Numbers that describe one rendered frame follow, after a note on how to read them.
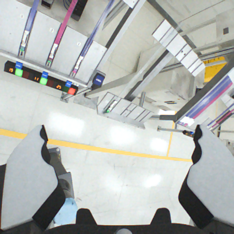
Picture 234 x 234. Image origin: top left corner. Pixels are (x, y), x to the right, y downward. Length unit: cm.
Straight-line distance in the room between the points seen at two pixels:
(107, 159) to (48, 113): 84
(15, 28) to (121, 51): 138
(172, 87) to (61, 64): 99
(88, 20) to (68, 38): 38
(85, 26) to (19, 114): 89
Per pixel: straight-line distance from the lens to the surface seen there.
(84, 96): 142
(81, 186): 161
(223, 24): 142
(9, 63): 72
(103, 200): 184
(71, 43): 60
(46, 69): 63
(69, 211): 72
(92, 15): 98
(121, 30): 60
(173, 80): 136
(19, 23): 62
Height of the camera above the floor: 134
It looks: 56 degrees down
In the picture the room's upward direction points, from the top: 93 degrees clockwise
